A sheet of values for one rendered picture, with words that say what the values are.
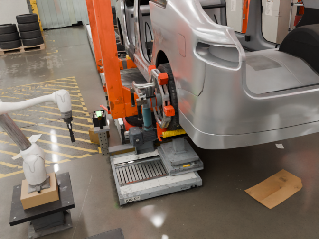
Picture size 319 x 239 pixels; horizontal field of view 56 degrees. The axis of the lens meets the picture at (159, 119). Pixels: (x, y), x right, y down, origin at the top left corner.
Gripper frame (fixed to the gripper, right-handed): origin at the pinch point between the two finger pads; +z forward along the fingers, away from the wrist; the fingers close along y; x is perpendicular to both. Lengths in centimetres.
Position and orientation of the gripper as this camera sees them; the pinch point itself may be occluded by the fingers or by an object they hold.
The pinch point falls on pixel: (72, 138)
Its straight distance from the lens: 264.3
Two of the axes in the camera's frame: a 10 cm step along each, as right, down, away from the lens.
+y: 3.6, 3.8, -8.5
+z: 0.8, 9.0, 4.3
